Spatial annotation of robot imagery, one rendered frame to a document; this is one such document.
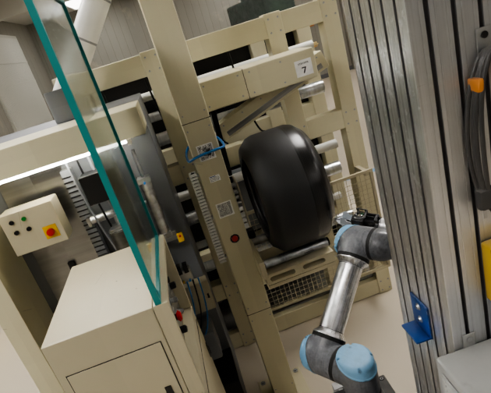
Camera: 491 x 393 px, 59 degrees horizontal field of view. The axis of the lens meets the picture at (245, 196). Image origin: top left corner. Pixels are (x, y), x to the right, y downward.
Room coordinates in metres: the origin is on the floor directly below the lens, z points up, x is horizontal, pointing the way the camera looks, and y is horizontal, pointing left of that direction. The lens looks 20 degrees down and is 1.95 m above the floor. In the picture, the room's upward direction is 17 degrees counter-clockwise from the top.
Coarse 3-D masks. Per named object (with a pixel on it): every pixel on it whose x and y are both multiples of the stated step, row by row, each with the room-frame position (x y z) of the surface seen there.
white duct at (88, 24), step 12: (84, 0) 2.17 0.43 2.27; (96, 0) 2.16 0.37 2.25; (108, 0) 2.19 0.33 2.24; (84, 12) 2.15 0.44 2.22; (96, 12) 2.16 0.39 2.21; (84, 24) 2.15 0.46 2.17; (96, 24) 2.16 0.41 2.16; (84, 36) 2.15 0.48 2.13; (96, 36) 2.18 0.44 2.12; (84, 48) 2.15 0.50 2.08
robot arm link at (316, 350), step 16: (336, 240) 1.40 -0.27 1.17; (352, 240) 1.35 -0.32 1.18; (368, 240) 1.30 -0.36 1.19; (352, 256) 1.31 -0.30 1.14; (368, 256) 1.30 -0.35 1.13; (336, 272) 1.33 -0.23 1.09; (352, 272) 1.29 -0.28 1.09; (336, 288) 1.28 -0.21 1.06; (352, 288) 1.26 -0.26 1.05; (336, 304) 1.24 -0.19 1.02; (336, 320) 1.20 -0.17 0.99; (320, 336) 1.18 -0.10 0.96; (336, 336) 1.17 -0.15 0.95; (304, 352) 1.18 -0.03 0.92; (320, 352) 1.14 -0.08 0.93; (320, 368) 1.11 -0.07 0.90
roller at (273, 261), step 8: (320, 240) 1.89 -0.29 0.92; (328, 240) 1.88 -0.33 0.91; (296, 248) 1.88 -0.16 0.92; (304, 248) 1.87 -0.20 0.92; (312, 248) 1.87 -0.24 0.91; (320, 248) 1.88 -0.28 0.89; (280, 256) 1.86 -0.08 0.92; (288, 256) 1.86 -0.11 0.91; (296, 256) 1.86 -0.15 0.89; (272, 264) 1.85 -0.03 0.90
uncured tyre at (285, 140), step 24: (264, 144) 1.90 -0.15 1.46; (288, 144) 1.87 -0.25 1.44; (312, 144) 1.88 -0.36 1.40; (264, 168) 1.80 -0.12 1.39; (288, 168) 1.78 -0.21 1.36; (312, 168) 1.77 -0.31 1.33; (264, 192) 1.77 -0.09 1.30; (288, 192) 1.74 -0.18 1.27; (312, 192) 1.74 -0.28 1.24; (264, 216) 2.19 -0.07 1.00; (288, 216) 1.72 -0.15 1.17; (312, 216) 1.74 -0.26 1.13; (288, 240) 1.76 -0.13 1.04; (312, 240) 1.83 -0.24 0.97
